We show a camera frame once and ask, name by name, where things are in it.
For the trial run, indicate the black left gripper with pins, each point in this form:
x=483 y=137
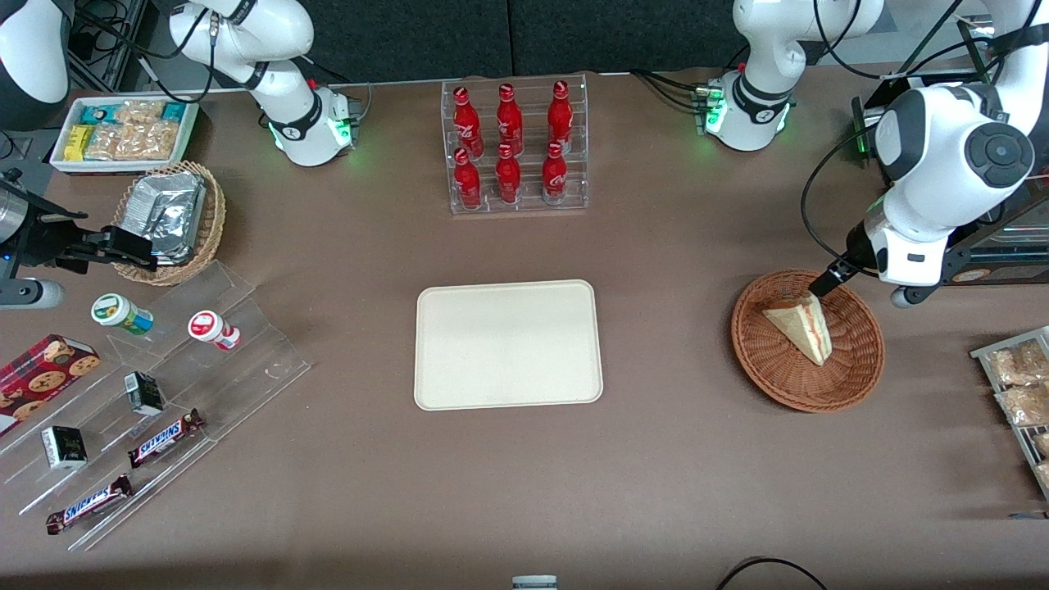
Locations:
x=855 y=242

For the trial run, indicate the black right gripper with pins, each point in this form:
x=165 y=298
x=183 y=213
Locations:
x=43 y=242

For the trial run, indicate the triangular sandwich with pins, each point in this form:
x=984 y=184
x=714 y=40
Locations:
x=803 y=332

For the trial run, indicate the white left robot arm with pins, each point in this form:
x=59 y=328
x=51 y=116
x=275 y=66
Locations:
x=926 y=164

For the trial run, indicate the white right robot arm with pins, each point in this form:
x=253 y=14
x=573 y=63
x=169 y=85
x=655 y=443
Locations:
x=287 y=123

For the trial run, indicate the light wicker basket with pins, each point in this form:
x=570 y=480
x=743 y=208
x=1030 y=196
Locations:
x=213 y=221

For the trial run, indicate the brown wicker basket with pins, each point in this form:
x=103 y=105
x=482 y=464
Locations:
x=787 y=377

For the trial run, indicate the white snack tray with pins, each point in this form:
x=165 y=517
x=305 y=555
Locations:
x=57 y=156

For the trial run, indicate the cream plastic tray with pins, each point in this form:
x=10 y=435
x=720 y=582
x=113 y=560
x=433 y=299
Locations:
x=508 y=344

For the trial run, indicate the green lid white cup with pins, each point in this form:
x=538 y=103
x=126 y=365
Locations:
x=119 y=313

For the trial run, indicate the silver foil packet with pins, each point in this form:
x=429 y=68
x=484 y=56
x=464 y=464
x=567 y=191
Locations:
x=176 y=256
x=164 y=209

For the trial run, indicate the clear bag of crackers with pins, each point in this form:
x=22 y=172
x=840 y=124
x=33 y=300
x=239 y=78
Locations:
x=154 y=141
x=139 y=111
x=106 y=143

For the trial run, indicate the yellow snack packet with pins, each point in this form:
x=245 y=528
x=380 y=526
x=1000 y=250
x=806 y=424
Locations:
x=79 y=142

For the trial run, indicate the red lid white cup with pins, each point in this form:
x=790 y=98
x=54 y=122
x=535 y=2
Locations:
x=209 y=328

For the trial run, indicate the teal snack packet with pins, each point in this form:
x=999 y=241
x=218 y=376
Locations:
x=97 y=115
x=174 y=111

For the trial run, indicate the small black carton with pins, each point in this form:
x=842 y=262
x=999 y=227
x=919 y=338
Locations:
x=144 y=393
x=64 y=447

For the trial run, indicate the red plaid cookie box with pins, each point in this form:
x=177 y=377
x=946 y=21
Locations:
x=41 y=377

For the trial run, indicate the black glass food warmer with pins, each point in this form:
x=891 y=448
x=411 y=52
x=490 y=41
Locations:
x=996 y=264

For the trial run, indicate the clear acrylic stepped stand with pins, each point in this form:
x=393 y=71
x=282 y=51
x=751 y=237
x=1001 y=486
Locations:
x=246 y=369

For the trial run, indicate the brown Snickers bar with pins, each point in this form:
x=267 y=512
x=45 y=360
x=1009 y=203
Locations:
x=164 y=438
x=88 y=505

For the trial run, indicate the clear bag of snacks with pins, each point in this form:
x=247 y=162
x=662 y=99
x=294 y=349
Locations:
x=1020 y=363
x=1024 y=405
x=1043 y=474
x=1042 y=444

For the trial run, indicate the red cola bottle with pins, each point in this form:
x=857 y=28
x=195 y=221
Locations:
x=467 y=184
x=508 y=179
x=509 y=119
x=466 y=123
x=560 y=115
x=555 y=176

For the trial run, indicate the clear acrylic bottle rack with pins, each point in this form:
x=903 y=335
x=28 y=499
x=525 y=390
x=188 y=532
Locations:
x=529 y=205

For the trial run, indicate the small grey device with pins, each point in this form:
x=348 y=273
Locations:
x=534 y=583

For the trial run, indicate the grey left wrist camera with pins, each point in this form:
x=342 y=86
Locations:
x=914 y=295

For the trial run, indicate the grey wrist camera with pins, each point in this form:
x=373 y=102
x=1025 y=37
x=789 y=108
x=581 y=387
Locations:
x=29 y=293
x=914 y=295

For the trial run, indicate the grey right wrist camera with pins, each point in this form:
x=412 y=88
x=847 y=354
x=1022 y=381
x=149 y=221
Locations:
x=29 y=293

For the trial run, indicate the aluminium frame post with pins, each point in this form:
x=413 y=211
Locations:
x=123 y=41

